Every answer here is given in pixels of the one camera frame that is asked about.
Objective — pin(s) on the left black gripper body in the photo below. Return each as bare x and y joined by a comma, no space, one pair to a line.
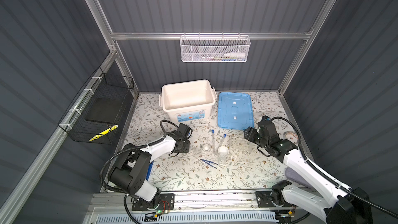
185,147

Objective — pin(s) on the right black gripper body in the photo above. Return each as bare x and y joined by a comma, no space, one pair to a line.
253,135

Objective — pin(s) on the blue-capped test tube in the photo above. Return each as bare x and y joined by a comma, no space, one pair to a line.
221,143
214,148

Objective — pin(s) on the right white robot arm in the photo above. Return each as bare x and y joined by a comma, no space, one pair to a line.
334,203

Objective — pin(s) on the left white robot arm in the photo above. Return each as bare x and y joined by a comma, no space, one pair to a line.
126,171

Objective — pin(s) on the floral tape roll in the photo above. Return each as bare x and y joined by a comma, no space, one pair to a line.
292,137

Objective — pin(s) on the small white dish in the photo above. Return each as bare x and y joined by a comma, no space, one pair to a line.
206,147

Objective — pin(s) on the clear acrylic tube rack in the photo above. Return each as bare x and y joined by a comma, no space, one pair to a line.
240,147

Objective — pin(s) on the blue tweezers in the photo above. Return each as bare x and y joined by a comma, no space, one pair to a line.
210,163

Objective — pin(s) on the white plastic storage bin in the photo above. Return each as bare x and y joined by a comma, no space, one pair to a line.
188,101

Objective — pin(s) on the blue plastic bin lid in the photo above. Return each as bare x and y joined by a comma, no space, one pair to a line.
235,111

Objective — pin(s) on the white bottle in basket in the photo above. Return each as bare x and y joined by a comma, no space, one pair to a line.
235,55

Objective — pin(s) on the blue handled tool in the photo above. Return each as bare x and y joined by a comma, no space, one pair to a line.
149,170

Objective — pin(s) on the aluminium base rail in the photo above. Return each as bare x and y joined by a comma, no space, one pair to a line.
184,201

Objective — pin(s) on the white wire mesh basket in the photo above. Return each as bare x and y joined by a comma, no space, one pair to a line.
210,48

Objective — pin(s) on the black wire mesh basket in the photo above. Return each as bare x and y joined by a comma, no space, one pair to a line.
101,111

